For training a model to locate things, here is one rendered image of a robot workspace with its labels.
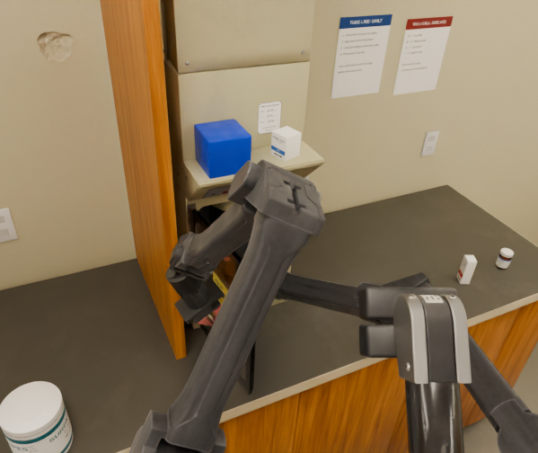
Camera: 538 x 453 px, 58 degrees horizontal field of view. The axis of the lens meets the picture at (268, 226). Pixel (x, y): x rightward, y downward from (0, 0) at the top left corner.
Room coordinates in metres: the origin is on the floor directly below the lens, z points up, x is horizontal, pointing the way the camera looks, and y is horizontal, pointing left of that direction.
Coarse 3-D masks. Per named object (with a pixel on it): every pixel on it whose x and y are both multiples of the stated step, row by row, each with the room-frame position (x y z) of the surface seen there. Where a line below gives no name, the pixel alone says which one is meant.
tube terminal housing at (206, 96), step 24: (168, 72) 1.08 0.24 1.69; (192, 72) 1.04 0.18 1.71; (216, 72) 1.05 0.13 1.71; (240, 72) 1.08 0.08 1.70; (264, 72) 1.11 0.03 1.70; (288, 72) 1.13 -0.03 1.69; (168, 96) 1.10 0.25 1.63; (192, 96) 1.03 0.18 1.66; (216, 96) 1.05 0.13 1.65; (240, 96) 1.08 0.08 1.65; (264, 96) 1.11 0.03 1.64; (288, 96) 1.14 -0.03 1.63; (192, 120) 1.03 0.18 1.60; (216, 120) 1.05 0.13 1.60; (240, 120) 1.08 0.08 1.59; (288, 120) 1.14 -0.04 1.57; (192, 144) 1.03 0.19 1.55; (264, 144) 1.11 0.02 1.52
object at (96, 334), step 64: (448, 192) 1.91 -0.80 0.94; (320, 256) 1.40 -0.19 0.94; (384, 256) 1.42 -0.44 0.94; (448, 256) 1.44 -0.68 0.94; (0, 320) 1.01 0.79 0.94; (64, 320) 1.02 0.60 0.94; (128, 320) 1.04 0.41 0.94; (320, 320) 1.08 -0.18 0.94; (0, 384) 0.79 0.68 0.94; (64, 384) 0.80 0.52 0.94; (128, 384) 0.81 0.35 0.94; (256, 384) 0.83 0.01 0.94; (320, 384) 0.87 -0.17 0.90; (0, 448) 0.61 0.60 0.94; (128, 448) 0.63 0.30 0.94
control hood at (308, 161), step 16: (304, 144) 1.14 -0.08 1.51; (192, 160) 1.02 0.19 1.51; (256, 160) 1.03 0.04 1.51; (272, 160) 1.04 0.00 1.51; (288, 160) 1.04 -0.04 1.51; (304, 160) 1.05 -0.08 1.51; (320, 160) 1.05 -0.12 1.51; (192, 176) 0.95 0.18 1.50; (224, 176) 0.95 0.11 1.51; (304, 176) 1.12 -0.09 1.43; (192, 192) 0.96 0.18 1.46
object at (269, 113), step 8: (264, 104) 1.11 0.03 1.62; (272, 104) 1.12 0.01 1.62; (280, 104) 1.13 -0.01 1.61; (264, 112) 1.11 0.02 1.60; (272, 112) 1.12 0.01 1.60; (280, 112) 1.13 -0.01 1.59; (264, 120) 1.11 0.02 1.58; (272, 120) 1.12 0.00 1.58; (280, 120) 1.13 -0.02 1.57; (264, 128) 1.11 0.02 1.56; (272, 128) 1.12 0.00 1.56
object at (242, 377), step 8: (200, 216) 0.96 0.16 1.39; (200, 224) 0.95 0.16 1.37; (208, 224) 0.93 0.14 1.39; (200, 232) 0.95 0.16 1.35; (232, 256) 0.82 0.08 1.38; (224, 264) 0.86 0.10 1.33; (232, 264) 0.82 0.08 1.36; (216, 272) 0.89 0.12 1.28; (224, 272) 0.86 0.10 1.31; (232, 272) 0.82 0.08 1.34; (224, 280) 0.86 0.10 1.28; (232, 280) 0.82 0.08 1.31; (208, 328) 0.93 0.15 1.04; (248, 360) 0.76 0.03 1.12; (248, 368) 0.76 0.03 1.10; (240, 376) 0.79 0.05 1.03; (248, 376) 0.76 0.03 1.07; (240, 384) 0.79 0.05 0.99; (248, 384) 0.76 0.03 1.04; (248, 392) 0.75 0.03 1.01
